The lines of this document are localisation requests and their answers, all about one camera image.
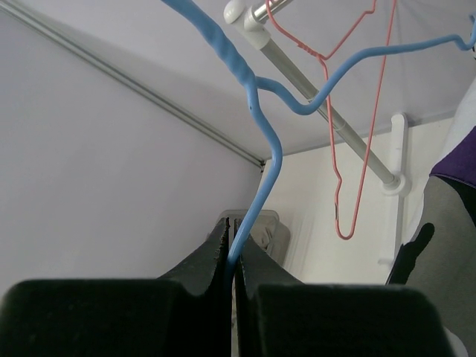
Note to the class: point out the grey trousers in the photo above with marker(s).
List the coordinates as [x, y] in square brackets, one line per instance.
[262, 234]

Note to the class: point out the pink wire hanger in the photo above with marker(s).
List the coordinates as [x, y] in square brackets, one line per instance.
[337, 125]

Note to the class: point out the purple patterned garment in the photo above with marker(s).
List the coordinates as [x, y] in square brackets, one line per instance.
[438, 258]

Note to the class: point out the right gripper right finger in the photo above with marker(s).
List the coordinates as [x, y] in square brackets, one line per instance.
[278, 315]

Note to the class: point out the blue hanger with patterned garment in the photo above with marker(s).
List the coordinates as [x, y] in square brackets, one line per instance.
[426, 85]

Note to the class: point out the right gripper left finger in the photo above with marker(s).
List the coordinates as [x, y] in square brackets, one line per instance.
[184, 312]

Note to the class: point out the grey plastic bin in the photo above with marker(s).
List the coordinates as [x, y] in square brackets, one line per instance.
[281, 239]

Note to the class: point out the white metal clothes rack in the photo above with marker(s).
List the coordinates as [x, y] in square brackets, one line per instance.
[250, 23]

